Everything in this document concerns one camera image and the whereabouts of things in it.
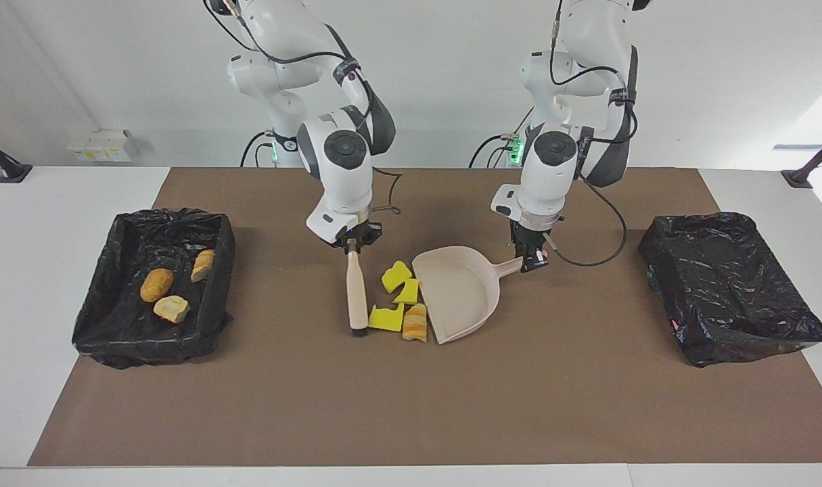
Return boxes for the brown table mat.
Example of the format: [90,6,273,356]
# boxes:
[27,167,822,467]

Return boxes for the brown bread roll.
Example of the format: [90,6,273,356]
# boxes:
[140,269,175,303]

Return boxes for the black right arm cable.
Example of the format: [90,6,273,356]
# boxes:
[369,169,405,216]

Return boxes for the bin with black bag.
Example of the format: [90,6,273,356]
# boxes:
[637,212,822,369]
[72,208,237,370]

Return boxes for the white wall socket box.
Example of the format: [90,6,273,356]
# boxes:
[67,130,133,163]

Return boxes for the beige plastic dustpan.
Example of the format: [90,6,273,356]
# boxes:
[411,246,525,346]

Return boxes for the pale bread chunk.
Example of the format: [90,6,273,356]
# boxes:
[154,295,191,324]

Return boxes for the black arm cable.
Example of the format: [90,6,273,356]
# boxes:
[369,169,405,216]
[549,0,629,266]

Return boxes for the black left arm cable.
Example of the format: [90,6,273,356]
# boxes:
[549,0,629,266]

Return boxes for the striped croissant piece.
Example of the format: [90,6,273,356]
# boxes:
[191,250,216,283]
[402,303,428,343]

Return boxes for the beige brush black bristles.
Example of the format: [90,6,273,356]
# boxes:
[345,245,371,337]

